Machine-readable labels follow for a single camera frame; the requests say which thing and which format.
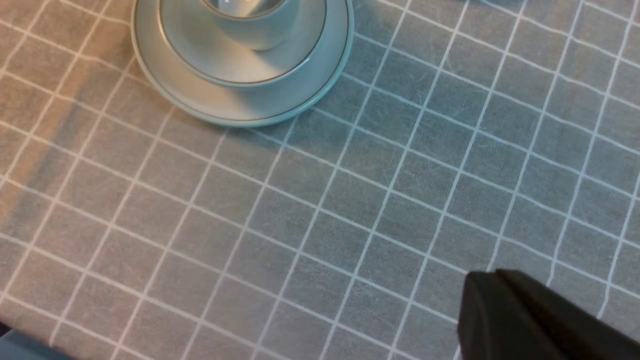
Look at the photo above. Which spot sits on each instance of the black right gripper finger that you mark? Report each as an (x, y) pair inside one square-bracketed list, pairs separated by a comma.
[(508, 315)]

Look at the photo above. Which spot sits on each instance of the pale green ceramic cup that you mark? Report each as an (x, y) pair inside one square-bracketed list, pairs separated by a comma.
[(257, 24)]

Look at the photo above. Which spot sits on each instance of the shallow white bowl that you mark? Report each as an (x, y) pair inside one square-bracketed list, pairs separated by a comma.
[(204, 49)]

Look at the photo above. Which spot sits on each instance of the grey checked tablecloth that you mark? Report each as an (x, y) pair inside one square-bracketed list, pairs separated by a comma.
[(463, 135)]

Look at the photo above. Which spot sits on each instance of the large white plate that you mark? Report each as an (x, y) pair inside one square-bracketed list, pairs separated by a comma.
[(257, 105)]

